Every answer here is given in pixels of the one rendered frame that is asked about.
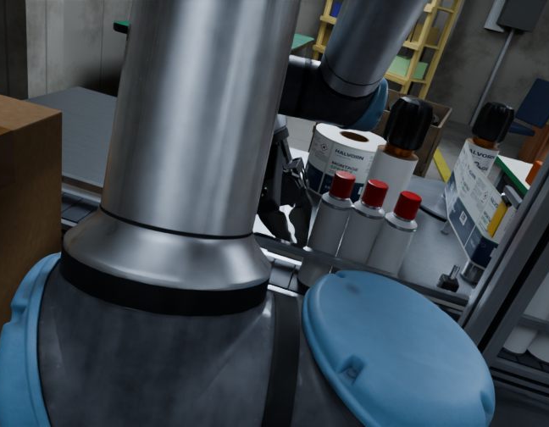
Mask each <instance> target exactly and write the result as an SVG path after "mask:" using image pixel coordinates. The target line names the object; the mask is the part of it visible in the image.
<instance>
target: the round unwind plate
mask: <svg viewBox="0 0 549 427"><path fill-rule="evenodd" d="M446 184H447V183H446V182H442V181H438V180H430V179H420V178H418V179H411V180H410V181H409V183H408V188H407V190H406V191H410V192H413V193H415V194H417V195H419V196H420V197H421V198H422V202H421V203H420V207H422V208H424V209H426V210H427V211H429V212H431V213H433V214H435V215H437V216H439V217H441V218H443V219H446V220H447V219H448V217H447V209H446V201H444V200H443V199H442V197H441V194H442V193H443V191H444V190H445V187H446Z"/></svg>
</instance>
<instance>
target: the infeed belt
mask: <svg viewBox="0 0 549 427"><path fill-rule="evenodd" d="M99 204H100V203H99V202H95V201H92V200H90V199H87V198H84V197H79V196H76V195H74V194H70V193H68V192H66V193H65V191H62V214H61V219H65V220H68V221H70V222H74V223H76V224H79V223H80V222H81V221H82V220H84V219H86V218H87V217H89V216H90V215H92V214H93V213H95V212H96V211H97V208H98V206H99ZM265 256H266V257H267V259H268V260H269V262H270V264H271V274H270V279H269V285H272V286H276V287H279V288H281V289H284V290H288V291H292V292H295V293H297V294H300V295H303V296H305V294H306V292H307V291H308V289H307V288H305V287H303V286H301V285H300V284H299V283H298V281H297V275H298V272H299V269H300V266H301V265H299V264H296V267H295V264H294V263H291V262H288V261H285V260H283V259H280V258H276V260H275V257H272V256H269V255H266V254H265ZM294 267H295V268H294ZM442 311H443V312H445V313H447V314H448V315H449V316H450V317H451V318H452V319H453V320H454V321H455V322H456V323H457V322H458V320H459V318H460V316H461V315H459V314H456V313H452V312H448V311H446V310H443V309H442ZM497 357H498V358H503V359H506V360H508V361H511V362H514V363H519V364H522V365H524V366H527V367H530V368H532V369H538V370H540V371H543V372H546V373H548V374H549V365H546V364H543V363H540V362H538V361H536V360H535V359H533V358H532V357H531V356H530V355H529V354H528V353H527V352H525V354H524V355H522V356H515V355H512V354H510V353H508V352H505V351H503V350H502V349H501V350H500V352H499V353H498V354H497Z"/></svg>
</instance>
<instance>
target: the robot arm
mask: <svg viewBox="0 0 549 427"><path fill-rule="evenodd" d="M428 1H429V0H343V3H342V5H341V9H340V11H339V14H338V16H337V19H336V21H335V25H334V27H333V30H332V32H331V34H330V39H329V41H328V43H327V46H326V49H325V50H324V55H323V57H322V59H321V62H319V61H316V60H312V59H309V58H301V57H297V56H293V55H290V54H291V47H292V43H293V38H294V35H295V30H296V26H297V19H298V15H299V10H300V7H301V2H302V0H133V1H132V6H131V11H130V22H129V26H128V32H127V37H126V43H125V53H124V59H123V64H122V70H121V76H120V81H119V91H118V96H117V103H116V108H115V113H114V123H113V129H112V135H111V140H110V145H109V151H108V161H107V166H106V172H105V177H104V182H103V193H102V198H101V202H100V204H99V206H98V208H97V211H96V212H95V213H93V214H92V215H90V216H89V217H87V218H86V219H84V220H82V221H81V222H80V223H79V224H77V225H75V226H74V227H72V228H71V229H69V230H68V231H67V232H66V233H65V235H64V240H63V245H62V251H61V252H59V253H54V254H51V255H48V256H46V257H45V258H43V259H41V260H40V261H39V262H37V263H36V264H35V265H34V266H33V267H32V268H31V270H30V271H29V272H28V273H27V275H26V276H25V278H24V279H23V280H22V282H21V283H20V285H19V288H18V290H17V291H16V292H15V294H14V298H13V300H12V302H11V304H10V306H11V308H12V318H11V320H10V322H8V323H6V324H4V325H3V328H2V332H1V335H0V427H489V425H490V423H491V420H492V417H493V414H494V410H495V402H496V399H495V389H494V385H493V380H492V378H491V373H490V370H489V369H488V367H487V364H486V362H485V360H484V358H483V357H482V355H481V353H480V351H479V349H478V348H477V346H476V345H475V344H474V343H473V341H472V340H471V339H470V338H469V336H468V335H467V334H466V332H465V331H464V330H463V329H462V328H461V327H460V326H459V325H458V324H457V323H456V322H455V321H454V320H453V319H452V318H451V317H450V316H449V315H448V314H447V313H445V312H443V311H442V310H441V309H439V308H438V307H437V306H436V305H435V304H434V303H433V302H432V301H430V300H429V299H427V298H426V297H424V296H422V295H421V294H419V293H417V292H416V291H414V290H413V289H411V288H409V287H407V286H405V285H403V284H401V283H399V282H397V281H394V280H391V279H389V278H386V277H384V276H381V275H378V274H373V273H370V272H365V271H360V270H340V271H337V272H336V273H335V274H326V275H324V276H323V277H321V278H320V279H318V280H317V281H316V282H315V284H314V285H313V286H311V287H310V288H309V289H308V291H307V292H306V294H305V296H304V298H300V297H292V296H287V295H282V294H278V293H273V292H269V291H267V290H268V286H269V279H270V274H271V264H270V262H269V260H268V259H267V257H266V256H265V254H264V253H263V251H262V249H261V248H260V246H259V245H258V243H257V242H256V240H255V238H254V234H253V227H254V223H255V219H256V215H258V217H259V219H260V220H261V222H262V223H263V224H264V226H265V227H266V228H267V229H268V230H269V232H270V233H271V234H272V235H273V236H274V237H276V238H280V239H282V240H285V241H290V242H293V243H295V242H294V241H293V240H292V238H291V232H290V231H289V225H288V221H287V218H286V214H285V213H284V212H282V211H280V206H285V205H289V206H290V207H291V208H293V207H294V205H295V207H294V208H293V209H292V210H291V211H290V212H289V215H288V217H289V220H290V222H291V223H292V225H293V227H294V229H295V233H294V237H295V238H296V240H297V243H296V244H298V245H302V246H306V245H307V243H308V233H309V228H310V220H311V215H312V210H313V204H312V199H311V197H310V196H309V194H308V192H307V189H308V187H309V181H308V176H307V173H306V170H305V166H304V163H303V160H302V157H298V158H293V157H292V156H291V151H290V148H289V145H288V142H287V139H286V138H287V137H288V136H289V131H288V129H287V126H286V125H287V119H286V116H290V117H295V118H299V119H306V120H310V121H314V122H318V123H322V124H326V125H333V126H336V127H338V128H339V129H341V130H357V131H362V132H369V131H371V130H373V129H374V128H375V127H376V125H377V124H378V123H379V122H380V118H381V115H382V114H383V113H384V110H385V105H386V101H387V97H388V83H387V81H386V79H385V78H384V75H385V73H386V71H387V70H388V69H389V67H390V66H391V63H392V62H393V60H394V58H395V57H396V55H397V54H398V52H399V50H400V49H401V47H402V45H403V43H404V42H405V41H406V39H407V37H408V35H409V33H410V31H411V30H412V28H413V27H414V25H415V23H416V22H417V20H418V18H419V16H420V15H421V14H422V12H423V10H424V8H425V6H426V5H427V3H428ZM302 169H303V170H302ZM303 171H304V173H303ZM301 172H302V177H303V181H304V184H305V186H304V184H303V182H302V177H301ZM304 175H305V176H304ZM305 178H306V179H305Z"/></svg>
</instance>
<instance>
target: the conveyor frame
mask: <svg viewBox="0 0 549 427"><path fill-rule="evenodd" d="M62 191H65V193H66V192H68V193H70V194H74V195H76V196H79V197H84V198H87V199H90V200H92V201H95V202H101V200H99V199H96V198H93V197H89V196H86V195H82V194H80V193H77V192H74V191H69V190H66V189H64V188H62ZM75 225H77V223H74V222H70V221H68V220H65V219H61V246H62V245H63V240H64V235H65V233H66V232H67V231H68V230H69V229H71V228H72V227H74V226H75ZM262 251H263V250H262ZM263 253H264V254H266V255H269V256H272V257H275V259H274V260H276V258H280V259H283V260H285V261H288V262H291V263H294V264H295V267H296V264H299V265H301V262H298V261H295V260H292V259H289V258H284V257H281V256H279V255H276V254H273V253H270V252H265V251H263ZM295 267H294V268H295ZM267 291H269V292H273V293H278V294H282V295H287V296H292V297H300V298H304V296H303V295H300V294H297V293H295V292H292V291H288V290H284V289H281V288H279V287H276V286H272V285H269V286H268V290H267ZM436 306H437V307H438V308H439V309H443V310H446V311H448V312H452V313H456V314H459V315H461V314H462V313H461V312H458V311H456V310H453V309H450V308H445V307H442V306H440V305H436ZM489 370H490V373H491V378H492V380H493V385H494V386H496V387H499V388H502V389H505V390H508V391H512V392H515V393H518V394H520V395H523V396H526V397H530V398H534V399H536V400H539V401H542V402H546V403H549V374H548V373H546V372H543V371H540V370H538V369H532V368H530V367H527V366H524V365H522V364H519V363H514V362H511V361H508V360H506V359H503V358H498V357H496V358H495V360H494V361H493V363H492V365H491V366H490V367H489Z"/></svg>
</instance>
